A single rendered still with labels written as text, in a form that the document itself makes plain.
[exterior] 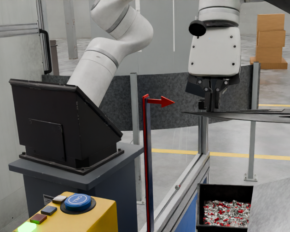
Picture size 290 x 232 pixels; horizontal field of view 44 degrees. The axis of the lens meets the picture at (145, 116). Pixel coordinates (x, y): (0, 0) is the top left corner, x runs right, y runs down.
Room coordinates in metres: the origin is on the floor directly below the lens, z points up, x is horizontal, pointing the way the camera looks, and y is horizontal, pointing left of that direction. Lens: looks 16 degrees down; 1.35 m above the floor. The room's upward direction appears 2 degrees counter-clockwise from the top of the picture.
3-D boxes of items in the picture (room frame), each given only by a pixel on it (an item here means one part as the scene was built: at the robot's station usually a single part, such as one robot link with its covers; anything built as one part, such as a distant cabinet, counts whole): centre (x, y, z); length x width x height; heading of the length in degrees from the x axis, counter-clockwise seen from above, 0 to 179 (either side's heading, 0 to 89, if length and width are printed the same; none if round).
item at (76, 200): (0.50, 0.11, 1.08); 0.04 x 0.04 x 0.02
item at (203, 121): (1.21, -0.21, 0.96); 0.03 x 0.03 x 0.20; 66
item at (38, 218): (0.46, 0.16, 1.08); 0.02 x 0.02 x 0.01; 66
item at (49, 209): (0.48, 0.15, 1.08); 0.02 x 0.02 x 0.01; 66
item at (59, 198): (0.51, 0.14, 1.08); 0.02 x 0.02 x 0.01; 66
